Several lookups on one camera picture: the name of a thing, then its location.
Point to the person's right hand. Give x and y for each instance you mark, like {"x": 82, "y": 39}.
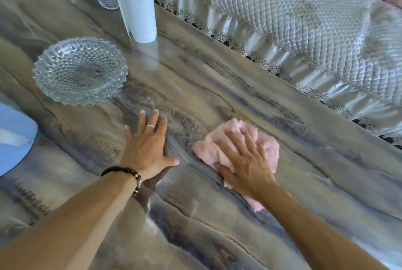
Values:
{"x": 251, "y": 170}

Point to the person's left hand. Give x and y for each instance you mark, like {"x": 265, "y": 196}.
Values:
{"x": 145, "y": 153}

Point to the person's left thumb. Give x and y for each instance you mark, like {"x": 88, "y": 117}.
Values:
{"x": 168, "y": 162}

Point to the person's right middle finger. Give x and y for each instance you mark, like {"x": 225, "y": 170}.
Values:
{"x": 237, "y": 142}

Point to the person's right thumb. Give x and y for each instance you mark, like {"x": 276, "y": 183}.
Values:
{"x": 223, "y": 170}

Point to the person's left middle finger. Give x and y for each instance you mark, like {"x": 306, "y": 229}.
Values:
{"x": 152, "y": 123}

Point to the person's right little finger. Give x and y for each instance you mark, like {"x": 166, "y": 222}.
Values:
{"x": 263, "y": 150}

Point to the person's left little finger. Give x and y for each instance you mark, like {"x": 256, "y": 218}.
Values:
{"x": 129, "y": 134}

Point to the pink cleaning cloth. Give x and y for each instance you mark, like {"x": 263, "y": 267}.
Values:
{"x": 213, "y": 147}

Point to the person's right forearm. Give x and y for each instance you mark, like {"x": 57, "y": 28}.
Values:
{"x": 314, "y": 235}

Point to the person's left forearm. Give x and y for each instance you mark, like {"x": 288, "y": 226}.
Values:
{"x": 69, "y": 225}

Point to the cut glass bowl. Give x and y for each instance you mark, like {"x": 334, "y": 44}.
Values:
{"x": 80, "y": 71}

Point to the white paper towel roll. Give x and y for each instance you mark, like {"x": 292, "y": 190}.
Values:
{"x": 138, "y": 12}

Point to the light blue container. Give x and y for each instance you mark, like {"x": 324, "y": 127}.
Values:
{"x": 15, "y": 122}

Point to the silver quilted sofa cover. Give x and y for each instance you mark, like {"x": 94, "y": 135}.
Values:
{"x": 298, "y": 28}

